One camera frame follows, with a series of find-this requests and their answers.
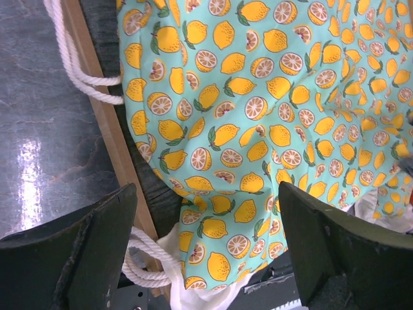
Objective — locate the grey fabric bed sling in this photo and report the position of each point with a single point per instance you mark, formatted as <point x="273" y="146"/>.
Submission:
<point x="163" y="203"/>

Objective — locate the lemon print cushion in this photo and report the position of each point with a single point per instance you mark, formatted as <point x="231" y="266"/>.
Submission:
<point x="225" y="100"/>

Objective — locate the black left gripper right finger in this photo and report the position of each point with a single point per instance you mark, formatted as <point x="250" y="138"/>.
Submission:
<point x="343" y="262"/>

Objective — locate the white rope tie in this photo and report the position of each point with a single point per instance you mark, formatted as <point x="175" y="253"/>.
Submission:
<point x="71" y="62"/>

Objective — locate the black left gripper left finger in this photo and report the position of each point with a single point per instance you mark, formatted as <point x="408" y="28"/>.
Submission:
<point x="72" y="262"/>

